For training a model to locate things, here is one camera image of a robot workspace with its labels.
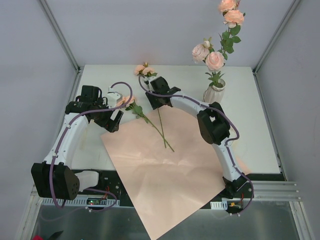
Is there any pink rose stem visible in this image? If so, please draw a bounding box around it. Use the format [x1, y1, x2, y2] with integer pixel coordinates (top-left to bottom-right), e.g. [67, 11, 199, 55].
[134, 61, 168, 149]
[116, 96, 175, 152]
[191, 0, 246, 88]

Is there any pink wrapping paper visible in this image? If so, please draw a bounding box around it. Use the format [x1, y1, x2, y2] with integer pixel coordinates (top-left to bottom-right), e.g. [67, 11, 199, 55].
[101, 106, 225, 240]

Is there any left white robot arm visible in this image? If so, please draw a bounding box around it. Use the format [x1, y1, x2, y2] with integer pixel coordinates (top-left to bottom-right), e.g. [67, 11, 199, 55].
[31, 85, 123, 200]

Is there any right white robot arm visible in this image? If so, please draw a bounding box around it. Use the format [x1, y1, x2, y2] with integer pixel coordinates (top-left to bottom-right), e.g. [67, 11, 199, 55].
[139, 76, 249, 199]

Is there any white ribbed ceramic vase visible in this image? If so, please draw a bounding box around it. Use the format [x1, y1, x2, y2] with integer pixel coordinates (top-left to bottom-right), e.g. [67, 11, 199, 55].
[202, 78, 226, 104]

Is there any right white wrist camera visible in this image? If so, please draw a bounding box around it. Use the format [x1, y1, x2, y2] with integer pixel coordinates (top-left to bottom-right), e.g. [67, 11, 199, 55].
[142, 76, 156, 90]

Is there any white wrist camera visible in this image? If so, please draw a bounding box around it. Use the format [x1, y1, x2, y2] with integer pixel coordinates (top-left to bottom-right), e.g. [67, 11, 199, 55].
[142, 76, 156, 90]
[106, 87, 123, 108]

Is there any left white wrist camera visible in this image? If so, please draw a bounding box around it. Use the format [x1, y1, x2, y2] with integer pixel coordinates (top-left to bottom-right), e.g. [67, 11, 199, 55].
[106, 87, 123, 108]

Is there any left aluminium frame post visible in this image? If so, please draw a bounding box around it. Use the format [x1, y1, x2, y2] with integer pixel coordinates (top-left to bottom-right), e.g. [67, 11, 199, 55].
[37, 0, 82, 74]

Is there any aluminium frame post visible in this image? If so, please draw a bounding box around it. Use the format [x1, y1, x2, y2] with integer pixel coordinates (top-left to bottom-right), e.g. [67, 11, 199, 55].
[37, 0, 82, 74]
[251, 0, 305, 76]

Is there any left white cable duct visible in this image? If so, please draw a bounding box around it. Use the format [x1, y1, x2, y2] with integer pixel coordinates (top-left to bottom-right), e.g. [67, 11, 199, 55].
[42, 196, 120, 208]

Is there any white cable duct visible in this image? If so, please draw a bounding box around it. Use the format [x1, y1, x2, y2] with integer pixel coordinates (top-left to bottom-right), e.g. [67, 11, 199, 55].
[210, 200, 228, 211]
[42, 196, 120, 208]

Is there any right white cable duct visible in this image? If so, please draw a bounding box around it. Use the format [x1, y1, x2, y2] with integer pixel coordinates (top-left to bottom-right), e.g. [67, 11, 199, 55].
[210, 200, 228, 211]

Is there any right aluminium frame post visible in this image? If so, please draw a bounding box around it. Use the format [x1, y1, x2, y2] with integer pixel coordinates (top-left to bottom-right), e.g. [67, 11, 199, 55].
[251, 0, 305, 76]

